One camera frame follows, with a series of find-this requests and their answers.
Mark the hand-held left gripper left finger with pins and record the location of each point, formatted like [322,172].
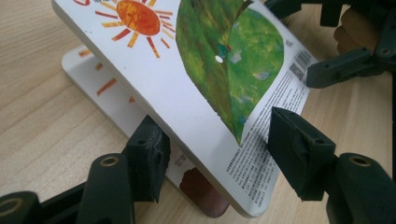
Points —
[118,180]

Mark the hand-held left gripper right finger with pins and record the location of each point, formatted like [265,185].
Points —
[311,161]

